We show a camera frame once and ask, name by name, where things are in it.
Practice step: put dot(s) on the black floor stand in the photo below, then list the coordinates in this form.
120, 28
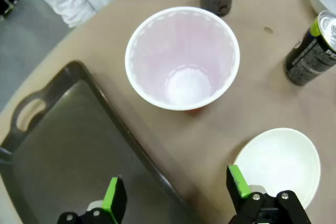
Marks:
8, 1

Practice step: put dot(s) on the red plastic cup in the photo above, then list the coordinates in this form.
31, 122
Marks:
183, 51

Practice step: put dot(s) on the dark brown serving tray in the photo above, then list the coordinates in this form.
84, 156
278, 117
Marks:
78, 142

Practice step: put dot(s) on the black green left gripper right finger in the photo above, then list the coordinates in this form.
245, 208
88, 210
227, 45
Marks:
241, 190

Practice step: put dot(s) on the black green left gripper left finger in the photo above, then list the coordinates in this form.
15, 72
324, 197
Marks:
115, 200

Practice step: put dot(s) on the cream white bowl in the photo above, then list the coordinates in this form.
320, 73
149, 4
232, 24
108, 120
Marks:
278, 161

